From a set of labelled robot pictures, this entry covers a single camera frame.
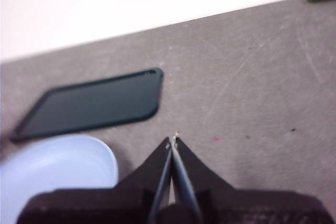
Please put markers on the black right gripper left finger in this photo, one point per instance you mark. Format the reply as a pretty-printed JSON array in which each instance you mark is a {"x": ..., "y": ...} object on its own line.
[{"x": 126, "y": 197}]

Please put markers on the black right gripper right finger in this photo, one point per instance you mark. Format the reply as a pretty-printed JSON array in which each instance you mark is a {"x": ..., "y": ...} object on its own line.
[{"x": 225, "y": 205}]

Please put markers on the blue round plate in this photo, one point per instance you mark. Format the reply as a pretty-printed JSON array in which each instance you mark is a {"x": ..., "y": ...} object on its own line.
[{"x": 52, "y": 166}]

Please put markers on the black rectangular tray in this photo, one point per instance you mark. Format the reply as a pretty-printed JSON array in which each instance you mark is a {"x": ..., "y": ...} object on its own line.
[{"x": 94, "y": 103}]

